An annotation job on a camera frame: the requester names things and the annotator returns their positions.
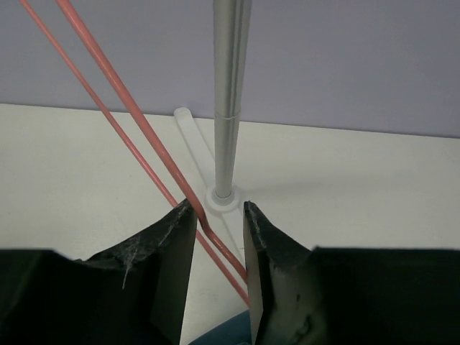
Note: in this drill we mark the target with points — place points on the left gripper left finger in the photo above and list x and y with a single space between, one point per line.
131 293

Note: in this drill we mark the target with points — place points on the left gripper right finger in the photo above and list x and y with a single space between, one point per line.
331 295

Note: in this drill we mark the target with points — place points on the blue t shirt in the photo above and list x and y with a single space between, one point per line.
235 331

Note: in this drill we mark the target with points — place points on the pink wire hanger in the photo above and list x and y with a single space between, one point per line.
208 239

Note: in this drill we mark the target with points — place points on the white clothes rack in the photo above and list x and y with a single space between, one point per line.
231 20

